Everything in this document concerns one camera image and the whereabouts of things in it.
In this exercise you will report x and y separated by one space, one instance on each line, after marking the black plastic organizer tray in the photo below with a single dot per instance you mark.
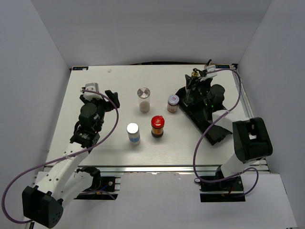
201 117

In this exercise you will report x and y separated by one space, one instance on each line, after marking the blue-label silver-lid shaker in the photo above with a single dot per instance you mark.
133 133

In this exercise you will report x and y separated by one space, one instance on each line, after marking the aluminium table frame rail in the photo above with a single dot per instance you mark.
179 147

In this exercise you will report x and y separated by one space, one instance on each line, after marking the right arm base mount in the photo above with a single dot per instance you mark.
231 190

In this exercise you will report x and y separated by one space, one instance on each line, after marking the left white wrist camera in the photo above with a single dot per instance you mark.
89 91

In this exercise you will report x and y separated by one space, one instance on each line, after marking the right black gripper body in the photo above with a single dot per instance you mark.
203 87

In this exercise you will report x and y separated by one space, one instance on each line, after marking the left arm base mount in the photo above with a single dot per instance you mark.
103 187

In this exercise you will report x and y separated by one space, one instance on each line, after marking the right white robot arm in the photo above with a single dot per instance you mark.
251 141

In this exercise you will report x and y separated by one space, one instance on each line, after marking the small white-lid sauce jar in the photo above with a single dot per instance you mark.
172 103

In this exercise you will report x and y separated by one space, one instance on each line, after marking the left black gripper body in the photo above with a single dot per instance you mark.
103 106

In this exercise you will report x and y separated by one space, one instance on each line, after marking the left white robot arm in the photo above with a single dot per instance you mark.
44 203

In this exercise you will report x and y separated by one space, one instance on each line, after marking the clear silver-lid spice jar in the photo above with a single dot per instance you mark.
143 94

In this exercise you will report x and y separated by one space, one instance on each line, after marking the blue table logo sticker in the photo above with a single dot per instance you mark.
80 68

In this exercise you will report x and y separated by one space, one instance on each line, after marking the red-lid dark sauce jar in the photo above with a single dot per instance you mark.
157 124

